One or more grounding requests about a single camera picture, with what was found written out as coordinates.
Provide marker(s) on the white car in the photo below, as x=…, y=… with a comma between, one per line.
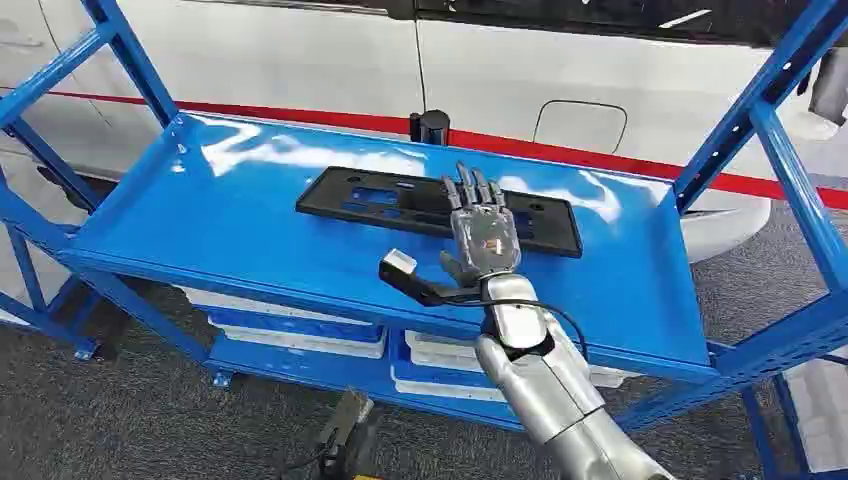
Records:
x=517, y=73

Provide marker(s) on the blue metal shelf rack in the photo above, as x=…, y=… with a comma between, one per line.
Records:
x=232, y=218

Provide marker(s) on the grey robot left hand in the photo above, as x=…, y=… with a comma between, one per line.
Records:
x=346, y=424

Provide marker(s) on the black plastic plate frame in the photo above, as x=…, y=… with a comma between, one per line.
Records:
x=391, y=199

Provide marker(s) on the person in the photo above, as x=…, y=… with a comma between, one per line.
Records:
x=831, y=86

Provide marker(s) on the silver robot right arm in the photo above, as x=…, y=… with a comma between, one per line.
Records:
x=550, y=391

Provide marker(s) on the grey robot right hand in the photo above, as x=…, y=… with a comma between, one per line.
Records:
x=487, y=238

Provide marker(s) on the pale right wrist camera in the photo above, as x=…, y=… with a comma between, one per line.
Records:
x=401, y=262

